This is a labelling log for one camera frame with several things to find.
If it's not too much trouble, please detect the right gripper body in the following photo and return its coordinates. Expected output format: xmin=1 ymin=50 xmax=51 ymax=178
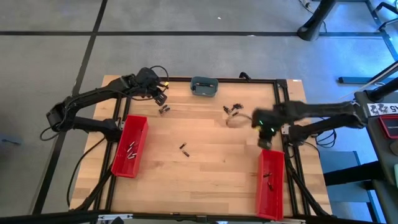
xmin=251 ymin=106 xmax=282 ymax=141

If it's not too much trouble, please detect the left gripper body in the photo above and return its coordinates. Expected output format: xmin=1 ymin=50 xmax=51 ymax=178
xmin=148 ymin=79 xmax=169 ymax=95

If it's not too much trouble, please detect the long red plastic bin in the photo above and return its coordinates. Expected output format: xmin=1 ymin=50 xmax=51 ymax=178
xmin=111 ymin=114 xmax=150 ymax=179
xmin=255 ymin=149 xmax=286 ymax=222

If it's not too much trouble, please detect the small teal plastic bin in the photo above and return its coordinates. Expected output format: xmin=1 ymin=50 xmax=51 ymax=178
xmin=190 ymin=76 xmax=220 ymax=98

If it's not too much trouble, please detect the black bench bar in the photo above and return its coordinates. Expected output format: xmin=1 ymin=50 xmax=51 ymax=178
xmin=323 ymin=161 xmax=385 ymax=188

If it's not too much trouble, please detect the dark side desk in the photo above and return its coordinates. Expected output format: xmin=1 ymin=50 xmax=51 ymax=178
xmin=354 ymin=90 xmax=398 ymax=224

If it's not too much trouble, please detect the white printed label sign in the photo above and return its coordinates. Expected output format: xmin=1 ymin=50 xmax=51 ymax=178
xmin=367 ymin=103 xmax=398 ymax=117

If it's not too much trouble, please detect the dark diagonal pole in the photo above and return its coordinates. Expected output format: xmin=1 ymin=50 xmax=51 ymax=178
xmin=363 ymin=77 xmax=398 ymax=103

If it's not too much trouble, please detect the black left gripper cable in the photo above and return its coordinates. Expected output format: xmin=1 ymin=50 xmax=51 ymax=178
xmin=149 ymin=65 xmax=170 ymax=83

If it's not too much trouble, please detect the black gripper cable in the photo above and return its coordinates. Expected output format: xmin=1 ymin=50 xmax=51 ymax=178
xmin=226 ymin=112 xmax=254 ymax=129
xmin=149 ymin=65 xmax=170 ymax=83

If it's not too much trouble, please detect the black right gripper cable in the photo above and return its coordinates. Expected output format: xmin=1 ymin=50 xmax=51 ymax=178
xmin=226 ymin=112 xmax=254 ymax=129

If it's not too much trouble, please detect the black aluminium table frame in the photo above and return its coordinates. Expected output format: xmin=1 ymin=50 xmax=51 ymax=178
xmin=70 ymin=71 xmax=332 ymax=219

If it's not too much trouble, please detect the silver crossbar bracket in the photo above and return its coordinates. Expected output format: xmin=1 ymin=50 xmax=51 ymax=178
xmin=96 ymin=213 xmax=134 ymax=223
xmin=269 ymin=217 xmax=307 ymax=224

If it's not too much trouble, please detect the black pedestal stand base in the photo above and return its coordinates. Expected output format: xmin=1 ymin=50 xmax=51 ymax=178
xmin=297 ymin=0 xmax=338 ymax=42

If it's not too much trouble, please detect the black floor cable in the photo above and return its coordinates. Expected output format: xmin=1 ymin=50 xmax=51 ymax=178
xmin=65 ymin=138 xmax=107 ymax=208

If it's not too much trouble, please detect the black camera crossbar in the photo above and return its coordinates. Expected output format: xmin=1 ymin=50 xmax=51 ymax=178
xmin=0 ymin=209 xmax=398 ymax=224

